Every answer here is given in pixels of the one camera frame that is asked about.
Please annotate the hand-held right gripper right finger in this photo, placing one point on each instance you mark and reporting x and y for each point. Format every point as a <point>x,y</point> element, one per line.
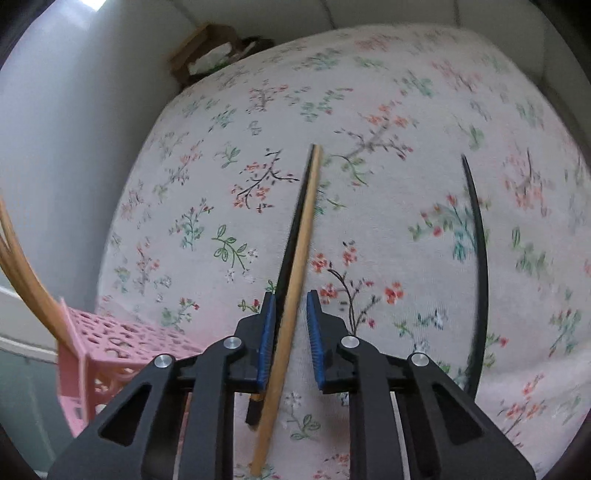
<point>316,341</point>

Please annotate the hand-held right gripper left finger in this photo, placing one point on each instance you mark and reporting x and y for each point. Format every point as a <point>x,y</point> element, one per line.
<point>268,341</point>

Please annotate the black chopstick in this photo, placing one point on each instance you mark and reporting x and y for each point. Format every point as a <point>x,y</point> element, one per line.
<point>482,277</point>
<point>287,251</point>

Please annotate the pale single wooden chopstick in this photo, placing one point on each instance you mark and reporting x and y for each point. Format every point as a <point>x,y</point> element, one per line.
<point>300,249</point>

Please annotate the pink perforated plastic basket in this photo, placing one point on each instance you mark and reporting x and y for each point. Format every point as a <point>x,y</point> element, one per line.
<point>115,341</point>

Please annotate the pile of wooden chopsticks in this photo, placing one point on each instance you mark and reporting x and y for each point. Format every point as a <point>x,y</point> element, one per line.
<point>27,286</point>

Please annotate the floral tablecloth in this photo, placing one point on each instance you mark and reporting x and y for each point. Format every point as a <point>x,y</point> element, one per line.
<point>369,207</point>

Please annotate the crumpled white paper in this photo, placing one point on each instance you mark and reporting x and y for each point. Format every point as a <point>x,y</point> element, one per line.
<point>212,57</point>

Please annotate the brown cardboard box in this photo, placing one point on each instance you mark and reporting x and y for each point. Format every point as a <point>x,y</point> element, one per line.
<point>203,46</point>

